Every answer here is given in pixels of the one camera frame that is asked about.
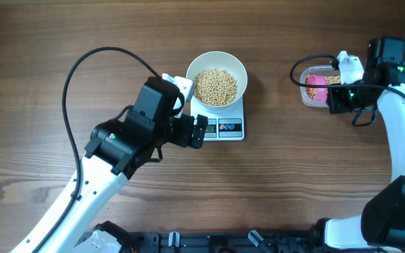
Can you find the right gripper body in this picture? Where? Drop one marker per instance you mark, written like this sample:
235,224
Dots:
345,99

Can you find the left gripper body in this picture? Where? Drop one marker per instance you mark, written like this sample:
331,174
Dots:
179,131

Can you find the pink plastic measuring scoop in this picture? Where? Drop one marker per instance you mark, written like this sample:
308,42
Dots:
317,94

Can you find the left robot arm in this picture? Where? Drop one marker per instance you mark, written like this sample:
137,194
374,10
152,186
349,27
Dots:
115,151

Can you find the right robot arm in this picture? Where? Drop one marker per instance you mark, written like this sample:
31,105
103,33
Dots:
380,88

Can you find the soybeans in bowl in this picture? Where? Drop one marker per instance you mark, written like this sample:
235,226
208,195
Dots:
215,87

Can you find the white digital kitchen scale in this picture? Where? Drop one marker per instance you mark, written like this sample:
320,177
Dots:
224,123

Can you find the white bowl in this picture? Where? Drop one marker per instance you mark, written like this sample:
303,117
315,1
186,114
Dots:
223,61

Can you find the soybeans pile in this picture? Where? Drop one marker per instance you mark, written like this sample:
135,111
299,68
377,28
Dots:
332,79

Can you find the clear plastic container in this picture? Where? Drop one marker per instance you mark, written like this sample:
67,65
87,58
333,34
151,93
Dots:
324,70

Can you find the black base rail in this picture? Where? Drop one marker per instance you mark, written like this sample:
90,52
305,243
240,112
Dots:
292,242

